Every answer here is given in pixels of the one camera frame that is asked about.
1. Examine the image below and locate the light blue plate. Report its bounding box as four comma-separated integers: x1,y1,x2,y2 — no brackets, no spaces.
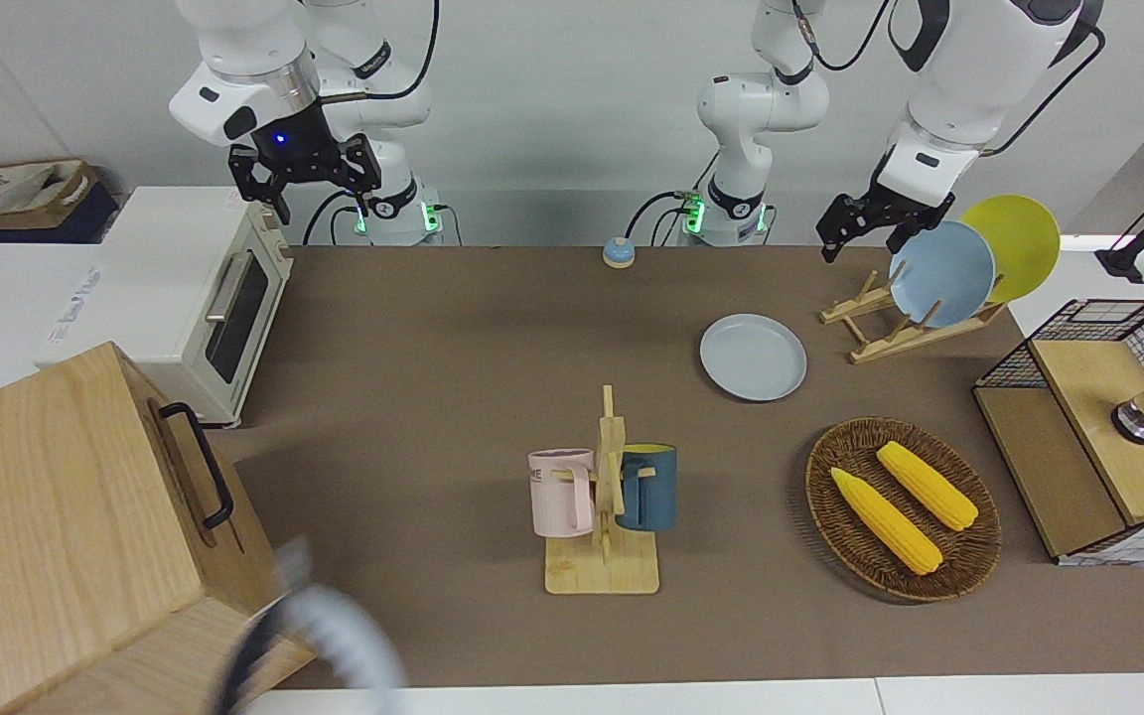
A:
888,219,998,330

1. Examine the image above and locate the wire and wood shelf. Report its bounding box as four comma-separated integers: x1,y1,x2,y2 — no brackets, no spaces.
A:
971,297,1144,568

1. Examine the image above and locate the wooden plate rack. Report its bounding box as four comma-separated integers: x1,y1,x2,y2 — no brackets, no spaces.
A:
819,269,1009,366

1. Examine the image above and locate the wooden mug rack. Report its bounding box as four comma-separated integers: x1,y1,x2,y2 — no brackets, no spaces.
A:
543,384,661,597

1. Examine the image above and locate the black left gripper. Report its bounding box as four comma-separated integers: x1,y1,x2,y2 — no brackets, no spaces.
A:
816,188,956,265

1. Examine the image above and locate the cardboard box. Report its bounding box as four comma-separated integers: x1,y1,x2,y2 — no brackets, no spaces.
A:
0,157,104,235

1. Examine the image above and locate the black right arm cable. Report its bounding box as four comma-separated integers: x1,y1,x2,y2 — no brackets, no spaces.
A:
320,0,442,105

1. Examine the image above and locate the wooden cabinet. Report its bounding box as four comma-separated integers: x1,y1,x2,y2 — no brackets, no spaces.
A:
0,341,320,715

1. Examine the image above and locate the white toaster oven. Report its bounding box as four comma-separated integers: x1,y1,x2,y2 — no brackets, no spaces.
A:
34,186,296,430

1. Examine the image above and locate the yellow corn cob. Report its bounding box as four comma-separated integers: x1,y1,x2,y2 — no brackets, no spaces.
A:
875,440,980,532
829,467,944,577

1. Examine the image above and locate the dark blue mug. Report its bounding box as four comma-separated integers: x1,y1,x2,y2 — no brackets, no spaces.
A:
615,443,679,533

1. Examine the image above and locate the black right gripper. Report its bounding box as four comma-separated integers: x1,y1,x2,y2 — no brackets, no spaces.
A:
227,103,382,226

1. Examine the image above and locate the gray plate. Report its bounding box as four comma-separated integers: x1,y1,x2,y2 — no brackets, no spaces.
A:
699,313,809,403

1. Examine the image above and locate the pink mug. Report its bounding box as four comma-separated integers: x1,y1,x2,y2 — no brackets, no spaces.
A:
527,448,598,539

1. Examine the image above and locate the black cabinet handle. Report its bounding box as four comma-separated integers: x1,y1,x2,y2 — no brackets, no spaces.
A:
157,401,235,531

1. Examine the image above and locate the blurred striped cable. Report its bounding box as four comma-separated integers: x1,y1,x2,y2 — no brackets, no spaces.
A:
212,539,407,715

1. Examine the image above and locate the brown wicker basket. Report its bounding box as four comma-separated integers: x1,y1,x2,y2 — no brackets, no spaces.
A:
804,416,1004,604

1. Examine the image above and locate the yellow plate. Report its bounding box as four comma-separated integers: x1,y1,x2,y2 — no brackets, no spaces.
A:
959,194,1063,305

